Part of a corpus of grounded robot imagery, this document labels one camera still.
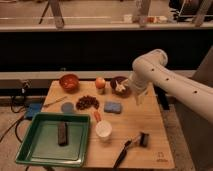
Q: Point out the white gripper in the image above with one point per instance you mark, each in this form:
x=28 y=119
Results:
x=139 y=97

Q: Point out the red pepper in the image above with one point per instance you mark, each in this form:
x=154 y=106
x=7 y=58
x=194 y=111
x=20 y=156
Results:
x=97 y=116

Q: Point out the white cup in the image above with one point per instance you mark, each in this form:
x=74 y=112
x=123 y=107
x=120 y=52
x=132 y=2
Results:
x=103 y=130

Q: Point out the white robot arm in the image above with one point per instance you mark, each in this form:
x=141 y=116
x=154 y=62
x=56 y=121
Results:
x=150 y=67

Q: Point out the dark purple bowl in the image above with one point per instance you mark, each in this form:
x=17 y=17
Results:
x=113 y=85

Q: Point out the white garlic in bowl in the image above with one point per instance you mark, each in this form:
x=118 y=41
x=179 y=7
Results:
x=121 y=87

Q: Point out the red bowl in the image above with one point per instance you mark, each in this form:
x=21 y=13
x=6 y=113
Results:
x=69 y=82

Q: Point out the blue sponge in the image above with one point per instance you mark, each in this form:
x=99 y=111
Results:
x=112 y=107

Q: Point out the orange fruit on cup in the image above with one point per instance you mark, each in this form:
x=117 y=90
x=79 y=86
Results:
x=100 y=84

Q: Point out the wooden board table top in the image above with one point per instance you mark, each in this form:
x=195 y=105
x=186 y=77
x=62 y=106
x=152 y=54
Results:
x=132 y=120

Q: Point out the grey round lid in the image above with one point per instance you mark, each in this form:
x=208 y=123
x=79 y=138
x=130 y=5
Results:
x=67 y=107

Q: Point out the wooden stick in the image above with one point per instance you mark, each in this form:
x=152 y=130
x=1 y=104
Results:
x=54 y=102

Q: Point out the dark brown block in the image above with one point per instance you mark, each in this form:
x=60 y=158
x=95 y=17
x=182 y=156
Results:
x=62 y=134

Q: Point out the green plastic tray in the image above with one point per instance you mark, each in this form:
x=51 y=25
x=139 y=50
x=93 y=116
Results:
x=40 y=144

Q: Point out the blue box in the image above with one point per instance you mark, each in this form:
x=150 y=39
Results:
x=32 y=110

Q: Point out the black handled brush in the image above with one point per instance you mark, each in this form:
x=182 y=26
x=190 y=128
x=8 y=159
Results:
x=140 y=140

